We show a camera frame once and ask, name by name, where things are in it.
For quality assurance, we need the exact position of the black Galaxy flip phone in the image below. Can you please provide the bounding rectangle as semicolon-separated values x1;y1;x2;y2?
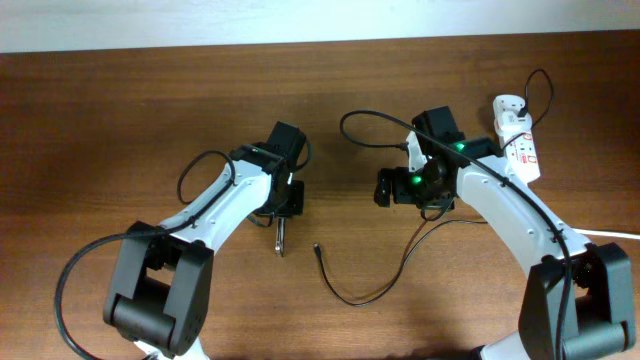
274;217;286;257

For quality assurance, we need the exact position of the black charger cable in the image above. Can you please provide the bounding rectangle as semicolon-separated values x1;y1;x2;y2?
312;68;556;308

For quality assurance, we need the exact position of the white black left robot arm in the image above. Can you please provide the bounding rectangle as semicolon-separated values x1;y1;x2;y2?
103;155;304;359

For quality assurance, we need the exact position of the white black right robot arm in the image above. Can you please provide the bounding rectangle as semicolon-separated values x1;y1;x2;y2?
374;135;636;359

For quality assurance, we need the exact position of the white USB charger adapter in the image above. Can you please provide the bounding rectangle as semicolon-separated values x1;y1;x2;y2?
492;94;532;136

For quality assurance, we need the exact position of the white power strip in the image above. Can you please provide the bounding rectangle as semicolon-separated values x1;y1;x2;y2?
500;131;541;184

